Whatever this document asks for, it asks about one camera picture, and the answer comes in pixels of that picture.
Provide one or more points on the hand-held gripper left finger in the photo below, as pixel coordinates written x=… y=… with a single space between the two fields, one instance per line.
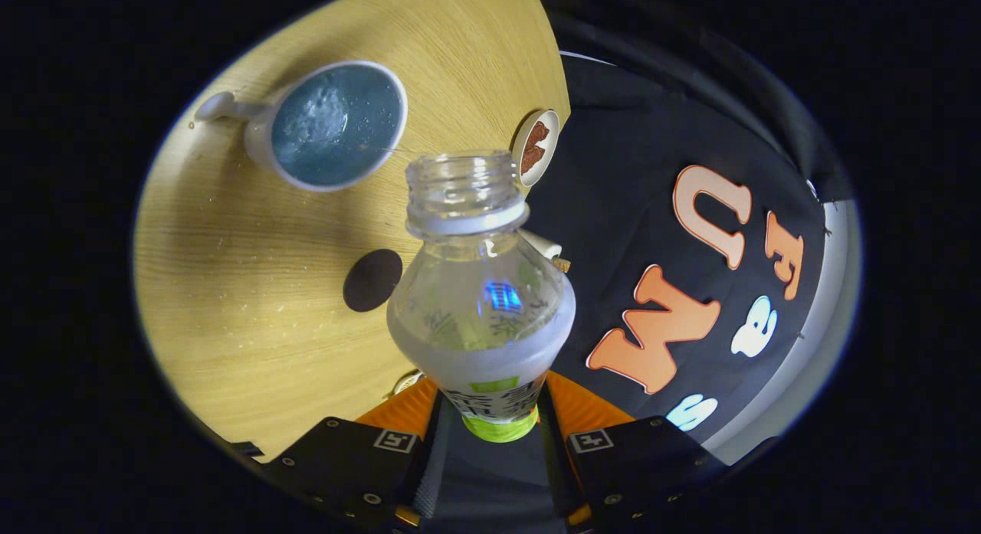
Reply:
x=433 y=465

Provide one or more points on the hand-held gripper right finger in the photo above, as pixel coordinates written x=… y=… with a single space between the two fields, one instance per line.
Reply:
x=556 y=465

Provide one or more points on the clear juice bottle green label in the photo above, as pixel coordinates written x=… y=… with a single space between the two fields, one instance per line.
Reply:
x=479 y=327

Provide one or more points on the dark round coaster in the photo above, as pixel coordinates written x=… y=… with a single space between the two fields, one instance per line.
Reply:
x=372 y=281

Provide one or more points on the white power plug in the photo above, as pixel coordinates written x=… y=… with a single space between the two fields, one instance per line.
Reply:
x=546 y=247

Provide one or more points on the wooden table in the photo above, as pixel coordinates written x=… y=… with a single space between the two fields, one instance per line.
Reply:
x=245 y=327

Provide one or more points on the brown food piece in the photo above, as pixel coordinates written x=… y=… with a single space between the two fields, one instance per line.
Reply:
x=532 y=160
x=539 y=134

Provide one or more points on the white oval plate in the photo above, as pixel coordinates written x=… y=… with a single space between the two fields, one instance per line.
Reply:
x=519 y=147

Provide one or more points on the black backdrop cloth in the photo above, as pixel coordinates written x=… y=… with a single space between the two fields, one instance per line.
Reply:
x=628 y=135

